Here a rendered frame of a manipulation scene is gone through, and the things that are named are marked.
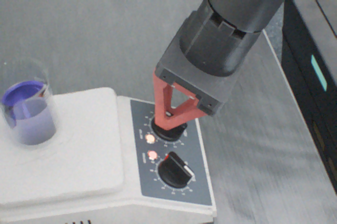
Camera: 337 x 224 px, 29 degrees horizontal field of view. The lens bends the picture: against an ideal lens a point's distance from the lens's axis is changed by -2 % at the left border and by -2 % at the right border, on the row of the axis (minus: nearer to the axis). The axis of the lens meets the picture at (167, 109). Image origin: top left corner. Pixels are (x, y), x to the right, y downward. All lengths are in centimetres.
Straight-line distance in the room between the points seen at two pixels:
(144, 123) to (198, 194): 9
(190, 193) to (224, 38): 16
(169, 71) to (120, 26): 30
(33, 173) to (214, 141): 21
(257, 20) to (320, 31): 86
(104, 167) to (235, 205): 14
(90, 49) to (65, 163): 25
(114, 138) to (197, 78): 10
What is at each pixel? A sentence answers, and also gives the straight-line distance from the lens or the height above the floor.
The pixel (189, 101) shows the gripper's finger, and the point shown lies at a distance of 63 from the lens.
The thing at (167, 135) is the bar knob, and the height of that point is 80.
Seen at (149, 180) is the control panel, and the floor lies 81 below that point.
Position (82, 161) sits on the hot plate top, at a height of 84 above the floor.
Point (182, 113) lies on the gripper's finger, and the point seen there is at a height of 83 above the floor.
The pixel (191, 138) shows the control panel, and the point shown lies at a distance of 66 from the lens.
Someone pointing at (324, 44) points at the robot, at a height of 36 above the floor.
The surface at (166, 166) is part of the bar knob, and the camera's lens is 62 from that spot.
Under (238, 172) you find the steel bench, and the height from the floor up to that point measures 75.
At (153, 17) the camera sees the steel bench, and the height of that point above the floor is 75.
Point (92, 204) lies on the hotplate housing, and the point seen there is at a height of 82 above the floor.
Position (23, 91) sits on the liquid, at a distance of 61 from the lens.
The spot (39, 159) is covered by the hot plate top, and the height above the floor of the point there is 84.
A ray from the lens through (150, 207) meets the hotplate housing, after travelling 60.
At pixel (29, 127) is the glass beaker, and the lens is 59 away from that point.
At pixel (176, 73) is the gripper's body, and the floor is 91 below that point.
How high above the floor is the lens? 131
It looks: 49 degrees down
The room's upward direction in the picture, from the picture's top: 8 degrees counter-clockwise
